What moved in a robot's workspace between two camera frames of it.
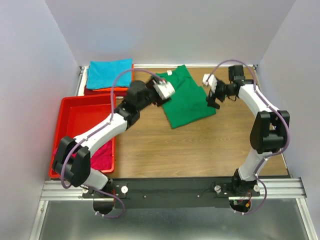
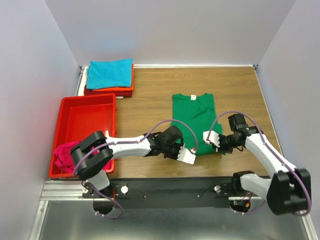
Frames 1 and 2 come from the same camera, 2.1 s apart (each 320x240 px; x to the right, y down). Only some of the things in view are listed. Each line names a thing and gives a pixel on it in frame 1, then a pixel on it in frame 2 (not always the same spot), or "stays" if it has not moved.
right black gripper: x=210 y=100 -> x=221 y=148
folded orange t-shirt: x=119 y=88 stays
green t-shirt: x=189 y=104 -> x=193 y=115
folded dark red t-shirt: x=89 y=92 stays
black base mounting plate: x=173 y=193 stays
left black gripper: x=149 y=85 -> x=175 y=156
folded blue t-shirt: x=101 y=74 stays
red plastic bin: x=79 y=116 stays
